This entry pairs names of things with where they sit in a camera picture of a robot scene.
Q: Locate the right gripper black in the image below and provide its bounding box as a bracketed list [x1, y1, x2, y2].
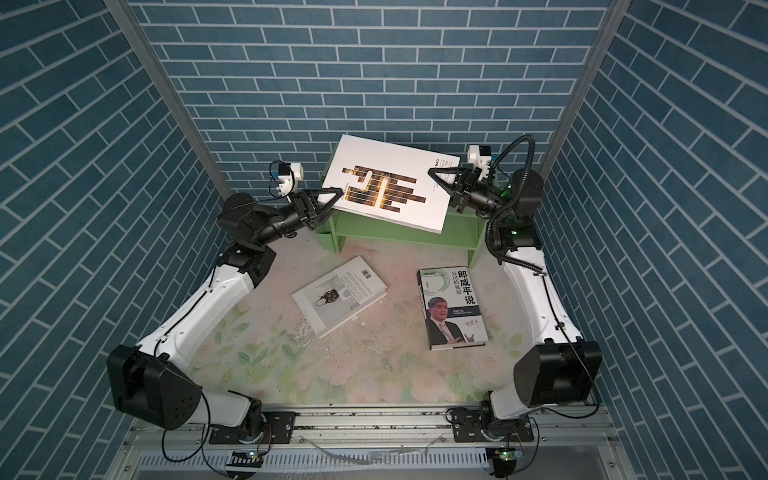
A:
[430, 171, 510, 227]

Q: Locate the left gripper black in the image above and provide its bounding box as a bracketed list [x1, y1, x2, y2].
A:
[251, 193, 341, 251]

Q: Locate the white booklet with brown bars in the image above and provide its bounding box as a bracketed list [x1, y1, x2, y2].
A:
[322, 135, 460, 234]

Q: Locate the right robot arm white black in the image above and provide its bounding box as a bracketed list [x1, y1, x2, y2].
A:
[428, 167, 602, 423]

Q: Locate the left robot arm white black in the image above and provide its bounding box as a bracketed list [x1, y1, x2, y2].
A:
[107, 187, 343, 441]

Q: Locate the green two-tier shelf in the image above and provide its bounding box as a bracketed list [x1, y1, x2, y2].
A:
[314, 149, 499, 268]

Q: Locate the white magazine with handbag photo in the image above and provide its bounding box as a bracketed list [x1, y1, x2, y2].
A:
[293, 256, 387, 338]

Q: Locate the Chinese book with man portrait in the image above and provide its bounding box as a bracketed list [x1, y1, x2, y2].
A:
[417, 266, 488, 351]

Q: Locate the left circuit board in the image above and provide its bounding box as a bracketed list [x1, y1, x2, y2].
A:
[225, 450, 264, 472]

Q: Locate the circuit board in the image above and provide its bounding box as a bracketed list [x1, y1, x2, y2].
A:
[486, 447, 524, 469]
[225, 450, 264, 472]

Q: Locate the right circuit board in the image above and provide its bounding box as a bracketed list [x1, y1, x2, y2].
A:
[486, 447, 524, 469]

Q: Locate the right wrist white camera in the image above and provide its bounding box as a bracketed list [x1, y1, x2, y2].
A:
[467, 145, 493, 180]

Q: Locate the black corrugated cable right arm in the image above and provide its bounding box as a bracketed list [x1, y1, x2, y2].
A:
[484, 133, 547, 274]

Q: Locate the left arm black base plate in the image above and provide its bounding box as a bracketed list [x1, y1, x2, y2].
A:
[209, 411, 297, 445]

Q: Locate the aluminium front rail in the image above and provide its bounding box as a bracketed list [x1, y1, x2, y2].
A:
[122, 404, 625, 450]

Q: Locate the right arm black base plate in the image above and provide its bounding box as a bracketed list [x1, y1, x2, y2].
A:
[444, 407, 534, 443]

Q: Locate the white slotted cable duct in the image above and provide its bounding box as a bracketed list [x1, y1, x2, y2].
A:
[137, 448, 490, 473]

